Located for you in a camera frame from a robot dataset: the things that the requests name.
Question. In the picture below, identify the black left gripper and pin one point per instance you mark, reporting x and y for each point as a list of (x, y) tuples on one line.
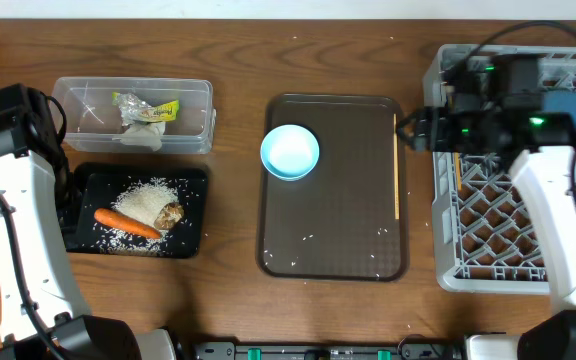
[(65, 212)]

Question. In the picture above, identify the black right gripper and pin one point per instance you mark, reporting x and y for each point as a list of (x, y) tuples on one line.
[(430, 123)]

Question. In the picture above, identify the orange carrot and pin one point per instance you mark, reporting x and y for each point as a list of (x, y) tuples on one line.
[(126, 224)]

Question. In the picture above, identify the white rice pile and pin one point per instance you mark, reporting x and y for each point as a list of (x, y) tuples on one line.
[(142, 199)]

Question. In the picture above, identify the wooden chopstick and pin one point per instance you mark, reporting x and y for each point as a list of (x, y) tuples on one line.
[(396, 170), (458, 176)]

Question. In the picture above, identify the white napkin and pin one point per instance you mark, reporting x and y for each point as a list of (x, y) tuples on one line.
[(144, 134)]

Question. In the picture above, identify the yellow green snack wrapper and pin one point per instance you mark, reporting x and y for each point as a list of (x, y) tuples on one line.
[(134, 110)]

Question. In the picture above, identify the brown food scrap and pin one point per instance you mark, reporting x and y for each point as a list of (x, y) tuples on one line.
[(169, 216)]

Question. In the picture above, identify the light blue plastic bowl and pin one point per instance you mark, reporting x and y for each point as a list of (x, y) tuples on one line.
[(289, 152)]

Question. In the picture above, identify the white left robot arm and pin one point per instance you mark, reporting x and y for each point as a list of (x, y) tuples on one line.
[(44, 314)]

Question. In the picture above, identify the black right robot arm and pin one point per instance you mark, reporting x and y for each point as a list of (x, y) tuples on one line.
[(541, 150)]

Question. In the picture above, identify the black food waste tray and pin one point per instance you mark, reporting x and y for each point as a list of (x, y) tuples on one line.
[(88, 174)]

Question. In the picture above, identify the grey dishwasher rack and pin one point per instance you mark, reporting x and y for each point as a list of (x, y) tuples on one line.
[(483, 239)]

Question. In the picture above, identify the clear plastic bin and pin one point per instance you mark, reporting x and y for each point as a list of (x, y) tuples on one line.
[(92, 123)]

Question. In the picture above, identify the dark brown serving tray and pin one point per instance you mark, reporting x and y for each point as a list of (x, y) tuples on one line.
[(338, 222)]

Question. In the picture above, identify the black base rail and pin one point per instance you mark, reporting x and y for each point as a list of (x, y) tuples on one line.
[(418, 349)]

